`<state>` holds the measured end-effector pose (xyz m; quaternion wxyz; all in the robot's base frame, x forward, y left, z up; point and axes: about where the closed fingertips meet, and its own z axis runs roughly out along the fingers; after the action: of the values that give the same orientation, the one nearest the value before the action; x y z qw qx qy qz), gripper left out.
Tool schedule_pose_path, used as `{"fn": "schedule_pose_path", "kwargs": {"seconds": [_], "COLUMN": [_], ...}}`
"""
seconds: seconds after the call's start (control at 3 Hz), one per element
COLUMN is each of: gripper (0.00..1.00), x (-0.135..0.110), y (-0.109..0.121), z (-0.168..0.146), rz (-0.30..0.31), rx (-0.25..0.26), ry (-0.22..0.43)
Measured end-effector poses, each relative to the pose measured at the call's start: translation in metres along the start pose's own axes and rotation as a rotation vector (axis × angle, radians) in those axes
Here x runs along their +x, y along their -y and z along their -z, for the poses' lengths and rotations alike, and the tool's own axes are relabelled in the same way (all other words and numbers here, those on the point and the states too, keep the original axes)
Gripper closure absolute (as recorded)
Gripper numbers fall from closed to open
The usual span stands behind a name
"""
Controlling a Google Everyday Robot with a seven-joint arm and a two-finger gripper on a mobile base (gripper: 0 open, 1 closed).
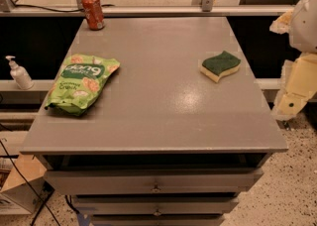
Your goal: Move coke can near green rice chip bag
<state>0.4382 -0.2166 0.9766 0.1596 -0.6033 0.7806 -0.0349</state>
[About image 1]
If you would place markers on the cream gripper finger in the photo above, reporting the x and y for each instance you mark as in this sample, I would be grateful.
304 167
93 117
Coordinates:
298 84

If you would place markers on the orange soda can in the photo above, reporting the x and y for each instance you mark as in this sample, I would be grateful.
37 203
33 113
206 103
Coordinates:
93 14

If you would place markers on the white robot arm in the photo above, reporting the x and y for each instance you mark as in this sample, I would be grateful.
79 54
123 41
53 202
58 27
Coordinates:
300 24

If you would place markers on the green rice chip bag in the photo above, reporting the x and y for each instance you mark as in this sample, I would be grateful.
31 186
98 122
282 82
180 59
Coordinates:
80 81

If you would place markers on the green and yellow sponge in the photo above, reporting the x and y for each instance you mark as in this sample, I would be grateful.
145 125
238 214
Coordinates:
219 66

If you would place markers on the grey drawer cabinet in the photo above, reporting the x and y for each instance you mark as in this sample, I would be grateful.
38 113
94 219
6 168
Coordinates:
164 145

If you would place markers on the white pump soap bottle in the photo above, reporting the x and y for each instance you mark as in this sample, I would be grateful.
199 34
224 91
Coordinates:
19 74

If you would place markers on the cardboard box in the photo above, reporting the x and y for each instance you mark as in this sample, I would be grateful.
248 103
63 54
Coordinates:
19 194

